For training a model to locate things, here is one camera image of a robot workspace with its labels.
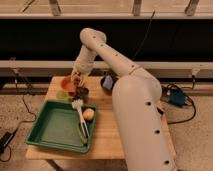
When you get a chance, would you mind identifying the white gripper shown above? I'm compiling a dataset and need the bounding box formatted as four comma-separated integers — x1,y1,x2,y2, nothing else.
70,58,93,87

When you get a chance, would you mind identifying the brown grape bunch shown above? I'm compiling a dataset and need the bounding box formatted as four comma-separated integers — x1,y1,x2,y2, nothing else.
74,76,83,87

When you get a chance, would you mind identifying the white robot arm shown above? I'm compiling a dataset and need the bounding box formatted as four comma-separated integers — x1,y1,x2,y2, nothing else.
71,28,178,171

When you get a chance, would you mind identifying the small metal cup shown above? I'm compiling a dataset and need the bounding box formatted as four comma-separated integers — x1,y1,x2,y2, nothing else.
77,87,89,103

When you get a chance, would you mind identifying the orange bowl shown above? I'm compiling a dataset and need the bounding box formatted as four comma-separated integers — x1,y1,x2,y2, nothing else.
61,75,77,93

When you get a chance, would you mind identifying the green lime slice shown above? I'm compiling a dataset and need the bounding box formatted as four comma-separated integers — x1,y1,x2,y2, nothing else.
56,90,69,100

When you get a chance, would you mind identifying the white dish brush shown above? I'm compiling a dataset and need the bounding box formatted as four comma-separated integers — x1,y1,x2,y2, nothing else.
72,99,89,138

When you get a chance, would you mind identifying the dark brown bowl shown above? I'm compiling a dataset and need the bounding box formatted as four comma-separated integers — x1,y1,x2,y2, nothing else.
100,74,118,94

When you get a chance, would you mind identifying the blue cloth in bowl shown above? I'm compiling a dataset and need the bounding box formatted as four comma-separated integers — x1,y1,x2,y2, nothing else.
103,76,113,90

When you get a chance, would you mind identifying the yellow lemon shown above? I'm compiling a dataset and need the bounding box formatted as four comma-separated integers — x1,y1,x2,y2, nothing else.
83,108,94,121

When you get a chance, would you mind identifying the green plastic tray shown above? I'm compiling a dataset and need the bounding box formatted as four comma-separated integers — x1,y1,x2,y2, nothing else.
26,100,98,153

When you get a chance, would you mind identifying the green peeler in tray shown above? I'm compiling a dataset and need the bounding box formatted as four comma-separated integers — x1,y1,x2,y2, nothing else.
77,124,88,145

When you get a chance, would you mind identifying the wooden table board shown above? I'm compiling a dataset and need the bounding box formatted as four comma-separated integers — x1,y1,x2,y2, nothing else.
25,75,177,161

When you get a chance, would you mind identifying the black power adapter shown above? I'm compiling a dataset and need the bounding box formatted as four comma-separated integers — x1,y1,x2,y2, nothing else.
0,132,12,151

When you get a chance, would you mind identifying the blue box on floor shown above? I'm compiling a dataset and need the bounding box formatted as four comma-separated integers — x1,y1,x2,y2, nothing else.
169,89,185,107

